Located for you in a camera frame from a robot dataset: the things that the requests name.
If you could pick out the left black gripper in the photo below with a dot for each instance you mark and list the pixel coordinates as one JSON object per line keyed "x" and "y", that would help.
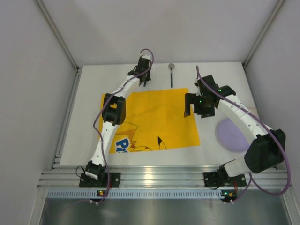
{"x": 144, "y": 76}

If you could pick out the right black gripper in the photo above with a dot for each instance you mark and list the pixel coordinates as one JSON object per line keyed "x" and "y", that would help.
{"x": 194, "y": 101}

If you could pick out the yellow printed cloth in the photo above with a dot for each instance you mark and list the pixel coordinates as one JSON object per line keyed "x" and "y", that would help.
{"x": 155, "y": 121}

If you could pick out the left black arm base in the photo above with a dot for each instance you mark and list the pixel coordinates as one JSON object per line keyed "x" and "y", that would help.
{"x": 88, "y": 182}

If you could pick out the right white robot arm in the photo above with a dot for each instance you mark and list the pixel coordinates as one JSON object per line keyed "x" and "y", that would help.
{"x": 266, "y": 146}

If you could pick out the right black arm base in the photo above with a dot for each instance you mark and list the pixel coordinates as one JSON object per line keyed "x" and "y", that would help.
{"x": 213, "y": 180}

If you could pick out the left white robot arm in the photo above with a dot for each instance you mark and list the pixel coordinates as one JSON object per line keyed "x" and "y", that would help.
{"x": 113, "y": 114}

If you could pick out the lilac plate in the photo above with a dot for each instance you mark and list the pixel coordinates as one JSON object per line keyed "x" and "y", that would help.
{"x": 230, "y": 137}

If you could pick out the beige paper cup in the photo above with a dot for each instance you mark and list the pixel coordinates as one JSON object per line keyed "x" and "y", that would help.
{"x": 253, "y": 110}

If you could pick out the spoon with teal handle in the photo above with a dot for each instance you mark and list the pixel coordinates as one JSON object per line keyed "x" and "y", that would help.
{"x": 171, "y": 67}

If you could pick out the aluminium mounting rail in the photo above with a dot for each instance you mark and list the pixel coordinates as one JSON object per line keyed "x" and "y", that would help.
{"x": 156, "y": 177}

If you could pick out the perforated cable tray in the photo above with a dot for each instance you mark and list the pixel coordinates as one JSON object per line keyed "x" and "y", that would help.
{"x": 140, "y": 194}

